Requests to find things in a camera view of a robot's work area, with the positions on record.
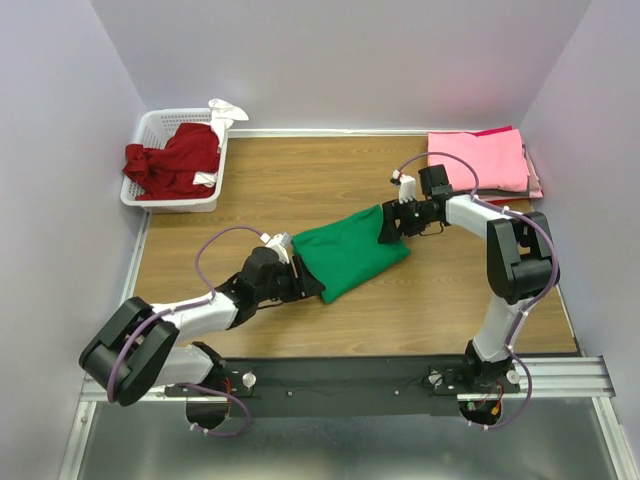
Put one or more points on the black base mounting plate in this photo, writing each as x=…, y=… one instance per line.
x=333, y=387

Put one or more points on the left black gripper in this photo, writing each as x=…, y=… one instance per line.
x=305, y=285

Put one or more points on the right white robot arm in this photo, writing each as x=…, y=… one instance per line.
x=521, y=268

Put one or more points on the pink folded t shirt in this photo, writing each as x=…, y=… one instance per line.
x=498, y=159

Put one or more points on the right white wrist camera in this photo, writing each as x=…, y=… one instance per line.
x=406, y=186

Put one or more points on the aluminium frame rail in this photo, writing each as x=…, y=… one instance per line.
x=560, y=425

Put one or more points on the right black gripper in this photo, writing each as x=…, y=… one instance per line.
x=392, y=210

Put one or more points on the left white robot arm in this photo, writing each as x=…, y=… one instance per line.
x=137, y=348

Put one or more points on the dark red t shirt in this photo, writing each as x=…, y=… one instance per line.
x=168, y=173

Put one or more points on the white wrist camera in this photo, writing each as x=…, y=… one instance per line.
x=278, y=242
x=406, y=186

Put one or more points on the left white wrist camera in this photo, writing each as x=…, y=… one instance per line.
x=278, y=242

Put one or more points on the folded shirts stack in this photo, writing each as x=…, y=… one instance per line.
x=534, y=189

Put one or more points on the white plastic laundry basket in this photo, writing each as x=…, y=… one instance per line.
x=154, y=130

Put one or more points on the white t shirt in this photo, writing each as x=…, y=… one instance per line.
x=223, y=117

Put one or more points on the green t shirt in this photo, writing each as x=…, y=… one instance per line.
x=346, y=254

